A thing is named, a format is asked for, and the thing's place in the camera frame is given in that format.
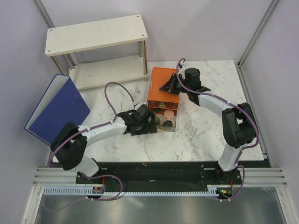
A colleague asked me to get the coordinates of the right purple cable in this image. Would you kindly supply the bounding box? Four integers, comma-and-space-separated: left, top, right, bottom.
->
176, 58, 260, 168

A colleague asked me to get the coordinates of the dark green round puff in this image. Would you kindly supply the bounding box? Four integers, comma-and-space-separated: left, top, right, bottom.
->
163, 119, 175, 127

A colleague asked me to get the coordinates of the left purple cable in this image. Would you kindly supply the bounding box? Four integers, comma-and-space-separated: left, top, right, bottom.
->
47, 81, 135, 167

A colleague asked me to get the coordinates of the blue ring binder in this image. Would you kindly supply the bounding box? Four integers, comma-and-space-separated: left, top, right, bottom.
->
24, 74, 91, 145

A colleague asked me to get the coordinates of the purple cable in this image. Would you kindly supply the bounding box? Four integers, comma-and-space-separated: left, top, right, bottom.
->
176, 58, 260, 168
47, 81, 135, 167

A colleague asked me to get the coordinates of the white wooden two-tier shelf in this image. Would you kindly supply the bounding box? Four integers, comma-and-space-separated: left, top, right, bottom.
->
44, 14, 150, 91

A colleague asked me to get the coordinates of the pink round puff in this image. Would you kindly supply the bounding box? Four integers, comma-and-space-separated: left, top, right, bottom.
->
164, 110, 175, 119

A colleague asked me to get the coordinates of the clear acrylic top drawer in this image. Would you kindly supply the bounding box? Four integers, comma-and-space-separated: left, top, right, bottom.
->
148, 100, 178, 110

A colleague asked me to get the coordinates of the light blue cable duct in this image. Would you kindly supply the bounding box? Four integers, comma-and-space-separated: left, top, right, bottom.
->
43, 186, 232, 196

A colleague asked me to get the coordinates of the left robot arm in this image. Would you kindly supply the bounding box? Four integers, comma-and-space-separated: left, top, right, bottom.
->
50, 104, 157, 177

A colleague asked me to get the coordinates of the orange drawer organizer box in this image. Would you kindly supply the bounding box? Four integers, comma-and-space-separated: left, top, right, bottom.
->
147, 67, 181, 116

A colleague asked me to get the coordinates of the clear acrylic bottom drawer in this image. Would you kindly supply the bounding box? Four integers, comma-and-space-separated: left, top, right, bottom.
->
155, 114, 176, 132

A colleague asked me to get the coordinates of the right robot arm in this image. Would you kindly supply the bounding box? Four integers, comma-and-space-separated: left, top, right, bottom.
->
159, 68, 259, 172

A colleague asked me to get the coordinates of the clear acrylic drawer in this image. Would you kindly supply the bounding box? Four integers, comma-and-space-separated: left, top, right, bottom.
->
151, 107, 177, 116
148, 100, 178, 110
155, 114, 176, 132

